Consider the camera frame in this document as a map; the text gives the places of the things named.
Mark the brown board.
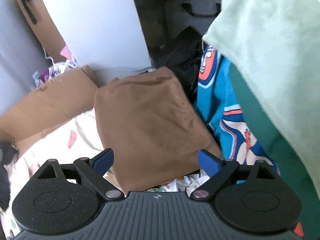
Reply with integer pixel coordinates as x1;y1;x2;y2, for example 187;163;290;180
10;0;68;64

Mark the grey storage bag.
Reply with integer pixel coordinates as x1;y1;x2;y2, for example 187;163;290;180
165;0;224;40

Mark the dark green cloth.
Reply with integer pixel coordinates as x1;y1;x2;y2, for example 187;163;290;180
229;61;320;240

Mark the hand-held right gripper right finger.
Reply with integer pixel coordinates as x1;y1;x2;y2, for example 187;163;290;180
190;149;277;201

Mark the teal printed garment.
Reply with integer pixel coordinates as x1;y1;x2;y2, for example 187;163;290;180
194;44;280;178

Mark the pale green cloth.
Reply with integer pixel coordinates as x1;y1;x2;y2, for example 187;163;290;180
202;0;320;198

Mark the black crumpled bag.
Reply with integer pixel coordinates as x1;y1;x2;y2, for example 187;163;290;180
154;26;207;103

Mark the white cabinet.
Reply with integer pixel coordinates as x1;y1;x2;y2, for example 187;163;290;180
34;0;153;70

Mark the cream bear printed blanket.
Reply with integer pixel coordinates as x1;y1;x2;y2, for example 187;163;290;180
0;109;213;240

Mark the purple and white plastic packet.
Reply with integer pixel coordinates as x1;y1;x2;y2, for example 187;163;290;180
32;44;79;88

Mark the brown printed t-shirt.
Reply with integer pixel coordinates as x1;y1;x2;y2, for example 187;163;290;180
94;67;222;192

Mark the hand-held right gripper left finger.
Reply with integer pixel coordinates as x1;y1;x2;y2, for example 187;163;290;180
37;148;125;201

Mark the brown cardboard sheet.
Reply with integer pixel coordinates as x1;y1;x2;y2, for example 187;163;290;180
0;65;99;153

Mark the white cable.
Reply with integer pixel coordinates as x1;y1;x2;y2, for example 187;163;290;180
44;47;57;65

